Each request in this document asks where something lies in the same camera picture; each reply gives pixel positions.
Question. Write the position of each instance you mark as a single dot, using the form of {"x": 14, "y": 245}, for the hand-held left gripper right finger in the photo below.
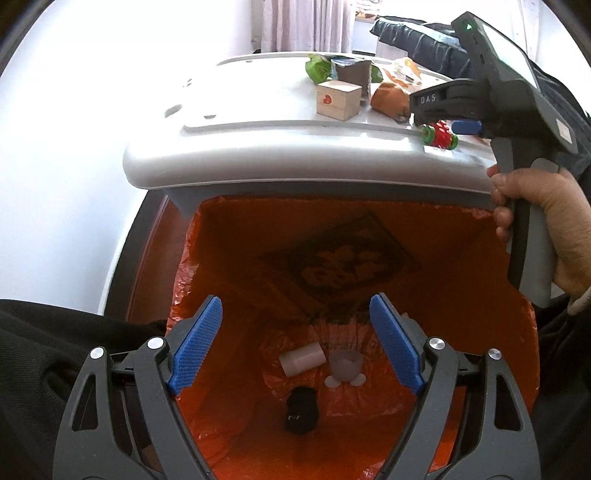
{"x": 397, "y": 346}

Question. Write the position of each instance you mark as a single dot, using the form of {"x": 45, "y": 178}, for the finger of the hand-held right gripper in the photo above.
{"x": 466, "y": 128}

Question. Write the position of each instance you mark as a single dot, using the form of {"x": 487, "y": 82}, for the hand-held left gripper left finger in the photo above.
{"x": 196, "y": 346}

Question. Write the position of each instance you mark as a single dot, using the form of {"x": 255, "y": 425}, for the red and green toy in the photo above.
{"x": 441, "y": 136}

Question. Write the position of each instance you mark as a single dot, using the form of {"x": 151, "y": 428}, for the orange snack packet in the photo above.
{"x": 390, "y": 101}

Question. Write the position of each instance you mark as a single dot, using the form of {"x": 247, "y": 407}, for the orange bin liner bag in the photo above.
{"x": 415, "y": 230}

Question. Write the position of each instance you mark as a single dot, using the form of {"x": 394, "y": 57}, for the small blue carton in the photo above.
{"x": 353, "y": 76}

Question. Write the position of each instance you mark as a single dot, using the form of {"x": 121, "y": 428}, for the beige box with red heart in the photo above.
{"x": 337, "y": 101}

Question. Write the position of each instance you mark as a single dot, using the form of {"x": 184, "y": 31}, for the green snack packet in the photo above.
{"x": 318, "y": 69}

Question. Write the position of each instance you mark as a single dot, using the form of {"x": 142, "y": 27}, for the person's right forearm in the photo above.
{"x": 568, "y": 369}

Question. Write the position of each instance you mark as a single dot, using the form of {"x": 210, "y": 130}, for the person's right hand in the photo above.
{"x": 563, "y": 221}

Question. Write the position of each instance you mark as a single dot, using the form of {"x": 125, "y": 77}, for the translucent plastic cup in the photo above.
{"x": 345, "y": 365}

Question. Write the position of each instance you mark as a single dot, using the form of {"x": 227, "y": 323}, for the white plastic cylinder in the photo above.
{"x": 302, "y": 359}

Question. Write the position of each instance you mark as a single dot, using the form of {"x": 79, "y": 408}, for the dark blanket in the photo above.
{"x": 420, "y": 39}

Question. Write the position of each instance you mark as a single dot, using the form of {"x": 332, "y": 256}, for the white bed base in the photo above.
{"x": 390, "y": 50}

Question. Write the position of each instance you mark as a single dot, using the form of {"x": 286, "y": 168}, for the black cylindrical object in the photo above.
{"x": 301, "y": 408}

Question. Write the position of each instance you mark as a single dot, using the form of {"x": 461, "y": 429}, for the stack of folded cloths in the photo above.
{"x": 367, "y": 11}

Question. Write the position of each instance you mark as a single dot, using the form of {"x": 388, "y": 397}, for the person's black garment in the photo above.
{"x": 37, "y": 369}

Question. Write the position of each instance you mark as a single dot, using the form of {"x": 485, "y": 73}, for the pale patterned curtain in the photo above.
{"x": 307, "y": 25}

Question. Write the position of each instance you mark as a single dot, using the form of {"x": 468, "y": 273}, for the grey bin lid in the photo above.
{"x": 258, "y": 138}

